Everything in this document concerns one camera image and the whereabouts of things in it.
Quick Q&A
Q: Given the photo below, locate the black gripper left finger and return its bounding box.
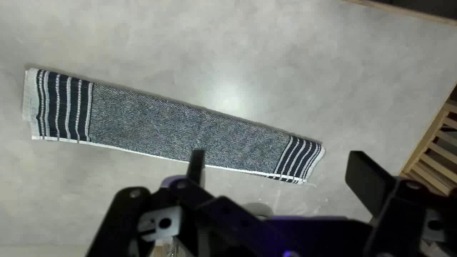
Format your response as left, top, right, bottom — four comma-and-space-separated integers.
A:
85, 148, 269, 257

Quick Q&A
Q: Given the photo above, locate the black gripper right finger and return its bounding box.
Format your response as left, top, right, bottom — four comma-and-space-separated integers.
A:
345, 149, 457, 257

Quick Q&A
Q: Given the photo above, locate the grey towel with navy stripes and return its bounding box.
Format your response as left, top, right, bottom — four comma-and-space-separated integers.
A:
22, 66, 327, 185

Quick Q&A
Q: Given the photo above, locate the wooden chair with long slats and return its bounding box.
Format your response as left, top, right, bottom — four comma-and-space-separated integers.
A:
399, 84, 457, 196

